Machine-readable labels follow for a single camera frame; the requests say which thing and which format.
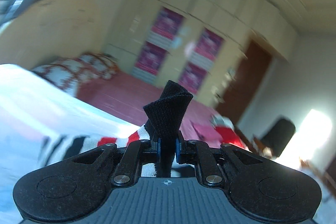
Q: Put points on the pink cloth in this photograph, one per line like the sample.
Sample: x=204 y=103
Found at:
x=207 y=130

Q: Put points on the round cream headboard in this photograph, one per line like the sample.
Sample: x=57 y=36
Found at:
x=52 y=29

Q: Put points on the black chair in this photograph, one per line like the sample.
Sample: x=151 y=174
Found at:
x=279 y=134

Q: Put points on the red and white garment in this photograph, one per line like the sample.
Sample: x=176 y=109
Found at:
x=231 y=134

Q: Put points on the white bed sheet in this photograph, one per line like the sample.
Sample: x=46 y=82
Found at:
x=39 y=113

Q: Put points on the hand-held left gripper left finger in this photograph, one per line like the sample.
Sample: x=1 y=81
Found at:
x=157 y=148

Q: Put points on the pink wall poster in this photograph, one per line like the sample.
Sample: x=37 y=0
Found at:
x=166 y=23
x=208 y=44
x=193 y=78
x=150 y=58

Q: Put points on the wooden chair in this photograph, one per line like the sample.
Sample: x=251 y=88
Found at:
x=262 y=148

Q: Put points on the brown wooden door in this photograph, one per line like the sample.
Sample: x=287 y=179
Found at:
x=246 y=82

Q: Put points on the cream wardrobe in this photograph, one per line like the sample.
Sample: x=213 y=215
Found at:
x=210 y=11

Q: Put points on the pink bed sheet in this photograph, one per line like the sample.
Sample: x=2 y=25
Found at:
x=118 y=98

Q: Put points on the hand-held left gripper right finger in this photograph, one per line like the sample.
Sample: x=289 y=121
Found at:
x=178 y=148

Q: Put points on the striped red white black sock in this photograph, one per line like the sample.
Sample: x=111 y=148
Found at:
x=168 y=111

